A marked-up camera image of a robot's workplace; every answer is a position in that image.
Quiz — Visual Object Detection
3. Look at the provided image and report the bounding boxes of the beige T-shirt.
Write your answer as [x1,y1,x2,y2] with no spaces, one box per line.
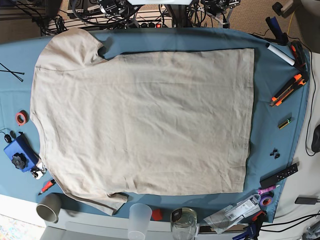
[29,28,255,215]

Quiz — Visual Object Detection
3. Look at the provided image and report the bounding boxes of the blue table cloth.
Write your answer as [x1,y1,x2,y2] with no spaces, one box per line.
[0,28,309,220]

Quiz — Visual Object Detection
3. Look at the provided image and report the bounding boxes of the red small cap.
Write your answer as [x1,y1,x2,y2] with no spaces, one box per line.
[151,208,163,221]

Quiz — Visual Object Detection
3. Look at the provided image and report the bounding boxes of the translucent plastic cup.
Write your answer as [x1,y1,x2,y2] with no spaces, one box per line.
[128,203,152,240]

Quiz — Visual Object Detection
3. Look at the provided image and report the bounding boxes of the black power strip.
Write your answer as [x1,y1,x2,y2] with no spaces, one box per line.
[125,22,163,29]

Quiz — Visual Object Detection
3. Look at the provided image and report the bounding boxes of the glass jar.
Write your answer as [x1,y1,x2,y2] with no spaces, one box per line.
[170,207,197,240]

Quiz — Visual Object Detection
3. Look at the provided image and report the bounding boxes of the clear plastic package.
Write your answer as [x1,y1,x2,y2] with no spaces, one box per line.
[204,194,261,234]

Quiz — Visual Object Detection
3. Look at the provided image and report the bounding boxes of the small black clips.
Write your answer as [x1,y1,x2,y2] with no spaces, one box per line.
[269,148,280,159]

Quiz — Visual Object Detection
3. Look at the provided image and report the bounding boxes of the purple tube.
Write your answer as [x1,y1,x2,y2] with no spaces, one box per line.
[258,184,280,195]

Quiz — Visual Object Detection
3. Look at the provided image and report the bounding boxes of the red marker pen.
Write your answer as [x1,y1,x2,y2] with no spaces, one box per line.
[38,179,56,196]

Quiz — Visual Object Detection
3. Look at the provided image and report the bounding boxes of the black remote control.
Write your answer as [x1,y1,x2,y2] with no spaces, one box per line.
[260,162,299,189]

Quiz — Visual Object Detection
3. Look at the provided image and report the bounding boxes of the purple tape roll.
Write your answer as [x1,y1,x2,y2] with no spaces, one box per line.
[259,194,273,207]

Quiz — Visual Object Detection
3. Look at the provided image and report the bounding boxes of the white small caster wheel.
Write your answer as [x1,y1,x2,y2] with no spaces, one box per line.
[30,162,47,180]

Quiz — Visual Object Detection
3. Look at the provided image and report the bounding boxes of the red tape roll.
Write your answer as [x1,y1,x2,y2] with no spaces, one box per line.
[15,110,29,126]

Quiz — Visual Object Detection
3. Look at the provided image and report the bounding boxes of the blue box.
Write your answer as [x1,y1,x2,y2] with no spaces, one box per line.
[3,133,39,173]

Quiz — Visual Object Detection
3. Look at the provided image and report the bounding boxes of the grey mug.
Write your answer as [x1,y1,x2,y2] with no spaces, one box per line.
[36,193,62,224]

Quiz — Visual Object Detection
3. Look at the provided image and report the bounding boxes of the orange black utility knife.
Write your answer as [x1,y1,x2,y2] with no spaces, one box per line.
[269,73,309,107]

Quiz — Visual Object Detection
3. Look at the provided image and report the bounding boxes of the blue bar clamp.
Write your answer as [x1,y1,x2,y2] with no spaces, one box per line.
[232,210,267,240]

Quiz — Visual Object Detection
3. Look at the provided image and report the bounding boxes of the white marker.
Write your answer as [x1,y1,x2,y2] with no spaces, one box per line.
[265,42,295,66]

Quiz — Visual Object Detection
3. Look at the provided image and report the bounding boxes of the black star knob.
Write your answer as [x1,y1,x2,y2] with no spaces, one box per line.
[11,153,27,170]

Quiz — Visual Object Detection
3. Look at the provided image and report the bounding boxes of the orange black clamp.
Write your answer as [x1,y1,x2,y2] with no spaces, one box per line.
[290,40,309,81]

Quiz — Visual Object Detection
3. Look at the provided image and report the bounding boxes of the black cable tie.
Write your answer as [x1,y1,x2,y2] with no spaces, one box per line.
[0,63,25,82]
[0,70,25,75]

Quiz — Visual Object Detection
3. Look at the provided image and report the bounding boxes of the blue black clamp handle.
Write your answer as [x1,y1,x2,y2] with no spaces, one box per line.
[265,16,289,46]

